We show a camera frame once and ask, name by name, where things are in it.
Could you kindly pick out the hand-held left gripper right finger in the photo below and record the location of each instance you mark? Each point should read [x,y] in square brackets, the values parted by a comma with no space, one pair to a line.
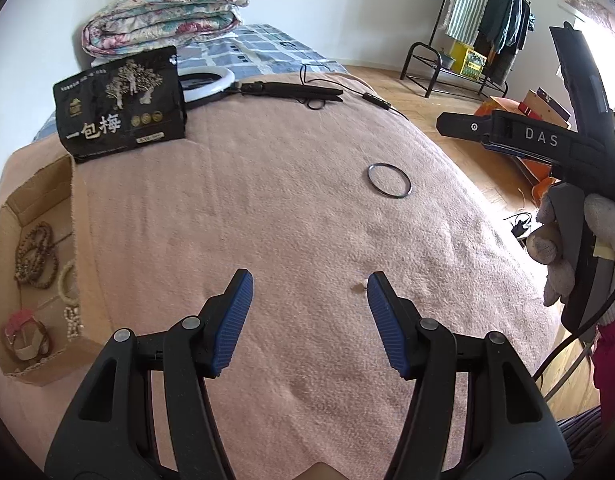
[387,325]

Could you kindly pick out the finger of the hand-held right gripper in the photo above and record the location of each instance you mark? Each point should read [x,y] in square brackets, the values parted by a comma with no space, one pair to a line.
[462,125]
[582,85]

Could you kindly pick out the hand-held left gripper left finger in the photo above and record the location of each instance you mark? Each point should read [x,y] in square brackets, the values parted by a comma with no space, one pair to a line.
[235,320]

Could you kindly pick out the small pearl earring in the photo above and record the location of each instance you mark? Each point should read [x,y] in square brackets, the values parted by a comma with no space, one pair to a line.
[358,288]

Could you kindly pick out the thin black bangle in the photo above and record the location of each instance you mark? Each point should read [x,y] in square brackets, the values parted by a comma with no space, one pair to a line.
[370,176]

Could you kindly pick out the cardboard box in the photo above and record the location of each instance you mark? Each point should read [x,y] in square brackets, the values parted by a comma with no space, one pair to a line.
[89,280]

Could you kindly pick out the person's right forearm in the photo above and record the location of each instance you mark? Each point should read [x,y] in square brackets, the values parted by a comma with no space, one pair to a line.
[612,365]

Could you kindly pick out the person's right hand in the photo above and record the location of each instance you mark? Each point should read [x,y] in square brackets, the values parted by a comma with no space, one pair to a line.
[607,220]

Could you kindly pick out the stacked flat boxes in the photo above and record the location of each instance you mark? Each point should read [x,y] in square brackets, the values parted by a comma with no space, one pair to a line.
[545,105]

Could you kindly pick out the yellow box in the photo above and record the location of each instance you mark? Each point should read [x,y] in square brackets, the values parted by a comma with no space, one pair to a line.
[467,60]

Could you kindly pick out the black metal clothes rack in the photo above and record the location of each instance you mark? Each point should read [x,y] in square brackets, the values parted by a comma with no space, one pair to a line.
[417,62]

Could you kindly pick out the black power adapter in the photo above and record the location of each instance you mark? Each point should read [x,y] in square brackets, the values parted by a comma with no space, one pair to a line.
[520,225]

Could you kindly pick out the dark hanging clothes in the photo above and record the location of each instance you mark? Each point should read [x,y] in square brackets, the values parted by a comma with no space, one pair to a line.
[507,25]

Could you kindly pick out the striped hanging towel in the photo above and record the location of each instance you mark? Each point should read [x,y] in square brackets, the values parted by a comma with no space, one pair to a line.
[467,5]

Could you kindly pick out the black folded tripod stand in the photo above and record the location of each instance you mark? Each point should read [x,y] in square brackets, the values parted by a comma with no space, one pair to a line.
[287,91]

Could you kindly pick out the blue checked bedsheet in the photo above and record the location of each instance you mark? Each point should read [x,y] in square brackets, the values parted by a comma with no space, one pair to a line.
[267,45]

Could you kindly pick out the black snack bag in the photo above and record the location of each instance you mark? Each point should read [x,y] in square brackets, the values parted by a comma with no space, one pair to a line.
[117,105]

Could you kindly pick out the folded floral quilt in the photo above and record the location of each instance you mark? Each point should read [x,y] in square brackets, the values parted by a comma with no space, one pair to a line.
[157,15]

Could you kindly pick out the wall poster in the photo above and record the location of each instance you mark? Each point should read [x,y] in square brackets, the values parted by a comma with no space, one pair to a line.
[590,5]

